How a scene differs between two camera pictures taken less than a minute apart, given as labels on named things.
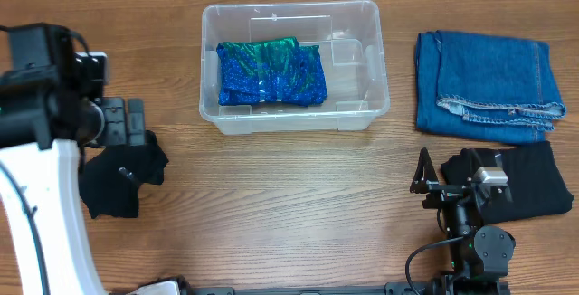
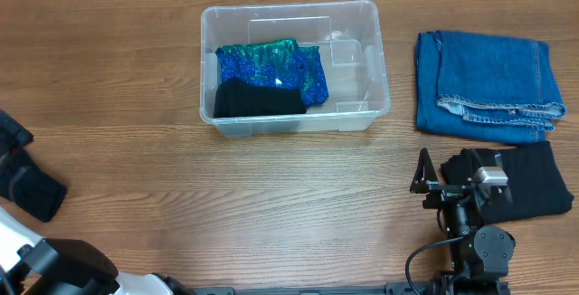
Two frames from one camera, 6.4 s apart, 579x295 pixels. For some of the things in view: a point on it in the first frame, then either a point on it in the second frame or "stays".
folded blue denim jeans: x=486 y=87 stays
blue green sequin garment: x=270 y=71 stays
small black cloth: x=109 y=182 -> x=233 y=98
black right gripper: x=442 y=192 stays
